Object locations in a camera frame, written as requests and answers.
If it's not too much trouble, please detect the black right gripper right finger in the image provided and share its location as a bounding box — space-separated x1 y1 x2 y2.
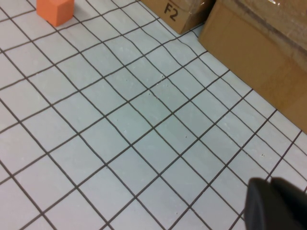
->
270 176 307 223

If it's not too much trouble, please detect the orange foam cube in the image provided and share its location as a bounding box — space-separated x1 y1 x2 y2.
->
36 0 75 27

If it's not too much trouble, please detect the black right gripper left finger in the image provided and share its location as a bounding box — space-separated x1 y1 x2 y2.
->
244 177 307 230

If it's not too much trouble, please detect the cardboard box with clear tape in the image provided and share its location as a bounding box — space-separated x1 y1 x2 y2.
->
198 0 307 135

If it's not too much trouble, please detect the cardboard box marked F2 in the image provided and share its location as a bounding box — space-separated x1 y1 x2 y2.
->
140 0 216 35

